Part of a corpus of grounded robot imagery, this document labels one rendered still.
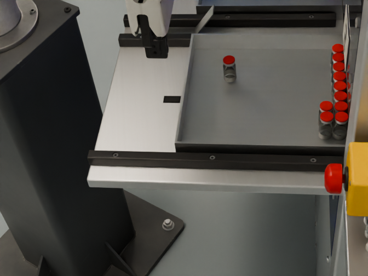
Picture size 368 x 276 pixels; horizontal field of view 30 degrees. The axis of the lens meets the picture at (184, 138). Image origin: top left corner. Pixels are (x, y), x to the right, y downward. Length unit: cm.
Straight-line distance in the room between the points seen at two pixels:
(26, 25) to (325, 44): 59
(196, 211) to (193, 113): 98
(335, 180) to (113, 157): 37
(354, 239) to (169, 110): 38
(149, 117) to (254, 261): 93
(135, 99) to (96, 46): 150
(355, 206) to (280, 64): 40
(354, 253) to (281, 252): 103
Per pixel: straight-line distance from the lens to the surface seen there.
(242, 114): 115
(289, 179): 107
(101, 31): 275
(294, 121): 114
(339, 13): 132
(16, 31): 142
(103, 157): 110
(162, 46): 100
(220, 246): 204
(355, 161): 90
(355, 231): 102
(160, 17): 91
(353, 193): 89
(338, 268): 123
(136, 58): 128
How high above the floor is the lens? 173
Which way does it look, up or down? 49 degrees down
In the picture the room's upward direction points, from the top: 8 degrees counter-clockwise
